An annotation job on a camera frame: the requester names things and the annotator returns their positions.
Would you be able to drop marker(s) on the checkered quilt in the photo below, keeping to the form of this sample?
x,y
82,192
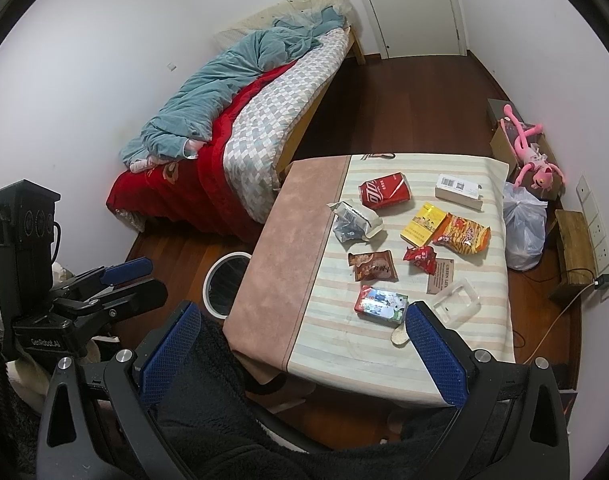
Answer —
x,y
266,123

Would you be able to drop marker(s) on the orange snack bag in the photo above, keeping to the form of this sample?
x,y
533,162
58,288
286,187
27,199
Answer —
x,y
464,236

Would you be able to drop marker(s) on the wooden bed frame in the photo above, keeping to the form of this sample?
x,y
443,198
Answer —
x,y
287,156

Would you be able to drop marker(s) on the clear plastic tray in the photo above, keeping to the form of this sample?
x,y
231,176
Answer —
x,y
457,304

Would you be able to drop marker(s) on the white door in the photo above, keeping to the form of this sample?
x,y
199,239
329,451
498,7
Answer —
x,y
419,27

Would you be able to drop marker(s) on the white trash bin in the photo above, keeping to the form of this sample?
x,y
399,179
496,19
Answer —
x,y
222,283

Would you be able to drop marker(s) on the brown cloth label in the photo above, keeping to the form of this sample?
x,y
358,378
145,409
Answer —
x,y
442,277

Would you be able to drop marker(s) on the wooden stool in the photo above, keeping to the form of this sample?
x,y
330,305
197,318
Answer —
x,y
569,234

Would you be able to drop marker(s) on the colourful milk carton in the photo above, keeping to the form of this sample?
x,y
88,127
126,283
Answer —
x,y
381,305

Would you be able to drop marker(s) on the white barcode box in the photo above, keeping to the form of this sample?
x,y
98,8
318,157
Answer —
x,y
459,191

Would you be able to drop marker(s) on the brown snack wrapper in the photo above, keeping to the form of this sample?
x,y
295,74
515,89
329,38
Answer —
x,y
373,266

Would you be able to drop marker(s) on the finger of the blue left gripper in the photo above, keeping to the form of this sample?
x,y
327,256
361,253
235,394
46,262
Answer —
x,y
127,271

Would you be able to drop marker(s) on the red blanket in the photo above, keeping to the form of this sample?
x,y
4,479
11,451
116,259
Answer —
x,y
194,191

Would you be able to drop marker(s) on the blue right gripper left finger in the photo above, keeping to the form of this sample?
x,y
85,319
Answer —
x,y
163,351

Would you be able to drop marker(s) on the red cola can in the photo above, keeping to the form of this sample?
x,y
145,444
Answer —
x,y
386,191

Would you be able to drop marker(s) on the white plastic bag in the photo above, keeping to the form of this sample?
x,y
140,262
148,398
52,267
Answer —
x,y
525,224

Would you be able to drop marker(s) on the black charger plug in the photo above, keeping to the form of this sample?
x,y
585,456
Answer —
x,y
602,282

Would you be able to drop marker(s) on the silver wrapper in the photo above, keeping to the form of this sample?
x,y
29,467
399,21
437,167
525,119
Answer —
x,y
353,221

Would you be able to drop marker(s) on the striped table cloth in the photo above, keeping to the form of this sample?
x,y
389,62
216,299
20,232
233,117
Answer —
x,y
350,242

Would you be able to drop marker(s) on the teal blanket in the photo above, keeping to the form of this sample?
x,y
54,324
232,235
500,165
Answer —
x,y
184,124

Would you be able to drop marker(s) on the small red wrapper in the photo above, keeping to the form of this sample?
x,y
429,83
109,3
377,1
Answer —
x,y
424,258

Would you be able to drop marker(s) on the white wall power strip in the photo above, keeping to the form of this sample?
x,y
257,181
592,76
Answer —
x,y
597,231

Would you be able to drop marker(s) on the yellow cigarette pack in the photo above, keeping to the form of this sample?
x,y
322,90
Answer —
x,y
422,227

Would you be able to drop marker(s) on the cardboard box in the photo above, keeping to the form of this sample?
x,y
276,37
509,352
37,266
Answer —
x,y
502,149

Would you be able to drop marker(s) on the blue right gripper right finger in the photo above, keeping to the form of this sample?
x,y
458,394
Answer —
x,y
446,356

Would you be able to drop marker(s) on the pink panther plush toy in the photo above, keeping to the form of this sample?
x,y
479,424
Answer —
x,y
531,159

